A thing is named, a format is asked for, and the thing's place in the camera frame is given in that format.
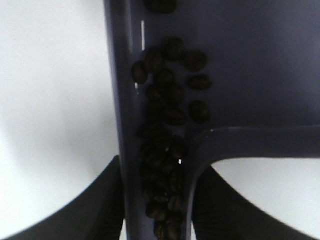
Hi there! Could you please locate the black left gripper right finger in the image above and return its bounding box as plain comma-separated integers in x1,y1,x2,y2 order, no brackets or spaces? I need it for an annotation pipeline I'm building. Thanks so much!
192,167,311,240

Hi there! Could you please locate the purple plastic dustpan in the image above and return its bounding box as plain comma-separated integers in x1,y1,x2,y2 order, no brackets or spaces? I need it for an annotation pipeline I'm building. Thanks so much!
105,0,320,240

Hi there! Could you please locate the pile of coffee beans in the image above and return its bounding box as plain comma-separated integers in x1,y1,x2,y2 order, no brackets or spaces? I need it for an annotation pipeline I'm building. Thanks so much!
127,0,217,240

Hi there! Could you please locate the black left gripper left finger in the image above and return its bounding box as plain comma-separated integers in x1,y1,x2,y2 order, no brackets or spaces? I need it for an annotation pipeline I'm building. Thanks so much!
0,156,123,240

